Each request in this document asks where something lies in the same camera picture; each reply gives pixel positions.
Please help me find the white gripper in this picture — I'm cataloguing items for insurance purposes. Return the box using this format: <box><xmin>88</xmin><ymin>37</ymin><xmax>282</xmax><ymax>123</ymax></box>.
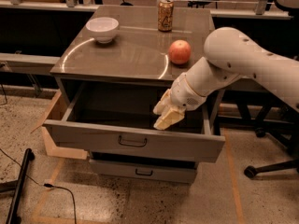
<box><xmin>153</xmin><ymin>73</ymin><xmax>206</xmax><ymax>130</ymax></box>

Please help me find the grey top drawer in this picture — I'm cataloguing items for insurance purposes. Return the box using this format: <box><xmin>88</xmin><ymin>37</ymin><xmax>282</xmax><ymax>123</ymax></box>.
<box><xmin>44</xmin><ymin>82</ymin><xmax>225</xmax><ymax>162</ymax></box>

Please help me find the grey drawer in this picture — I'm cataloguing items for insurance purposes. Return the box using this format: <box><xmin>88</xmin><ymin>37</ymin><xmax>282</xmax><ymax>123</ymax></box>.
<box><xmin>90</xmin><ymin>160</ymin><xmax>197</xmax><ymax>184</ymax></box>
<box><xmin>44</xmin><ymin>82</ymin><xmax>225</xmax><ymax>162</ymax></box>

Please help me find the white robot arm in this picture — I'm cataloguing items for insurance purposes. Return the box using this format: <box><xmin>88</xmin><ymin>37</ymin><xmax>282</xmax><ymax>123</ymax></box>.
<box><xmin>153</xmin><ymin>27</ymin><xmax>299</xmax><ymax>130</ymax></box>

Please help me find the grey drawer cabinet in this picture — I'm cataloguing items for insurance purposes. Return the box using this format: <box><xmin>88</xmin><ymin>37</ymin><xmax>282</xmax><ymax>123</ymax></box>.
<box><xmin>51</xmin><ymin>6</ymin><xmax>223</xmax><ymax>171</ymax></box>

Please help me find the grey bottom drawer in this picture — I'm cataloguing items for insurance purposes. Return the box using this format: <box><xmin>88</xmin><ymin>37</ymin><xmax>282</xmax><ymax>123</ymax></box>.
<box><xmin>90</xmin><ymin>160</ymin><xmax>197</xmax><ymax>184</ymax></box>

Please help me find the red apple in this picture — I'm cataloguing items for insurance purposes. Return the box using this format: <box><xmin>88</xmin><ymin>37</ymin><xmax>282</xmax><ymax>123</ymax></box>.
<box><xmin>168</xmin><ymin>40</ymin><xmax>191</xmax><ymax>64</ymax></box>

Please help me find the brown drink can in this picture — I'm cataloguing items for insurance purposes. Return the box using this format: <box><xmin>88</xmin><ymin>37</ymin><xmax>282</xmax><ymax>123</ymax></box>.
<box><xmin>158</xmin><ymin>0</ymin><xmax>174</xmax><ymax>32</ymax></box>

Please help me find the white ceramic bowl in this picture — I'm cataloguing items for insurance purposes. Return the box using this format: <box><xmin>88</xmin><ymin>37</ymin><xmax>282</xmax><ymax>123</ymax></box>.
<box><xmin>86</xmin><ymin>17</ymin><xmax>119</xmax><ymax>44</ymax></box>

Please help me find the cardboard box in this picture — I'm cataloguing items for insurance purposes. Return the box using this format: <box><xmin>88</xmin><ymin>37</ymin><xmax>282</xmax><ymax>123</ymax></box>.
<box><xmin>32</xmin><ymin>90</ymin><xmax>88</xmax><ymax>160</ymax></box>

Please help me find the black office chair base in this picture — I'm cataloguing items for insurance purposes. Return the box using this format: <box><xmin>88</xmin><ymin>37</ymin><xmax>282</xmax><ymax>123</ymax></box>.
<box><xmin>243</xmin><ymin>103</ymin><xmax>299</xmax><ymax>179</ymax></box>

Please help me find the black stand leg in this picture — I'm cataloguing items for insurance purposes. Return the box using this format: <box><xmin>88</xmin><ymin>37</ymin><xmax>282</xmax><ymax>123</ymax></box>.
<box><xmin>0</xmin><ymin>148</ymin><xmax>35</xmax><ymax>224</ymax></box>

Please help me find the black floor cable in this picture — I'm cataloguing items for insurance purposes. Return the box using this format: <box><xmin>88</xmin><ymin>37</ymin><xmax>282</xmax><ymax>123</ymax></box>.
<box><xmin>0</xmin><ymin>147</ymin><xmax>78</xmax><ymax>224</ymax></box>

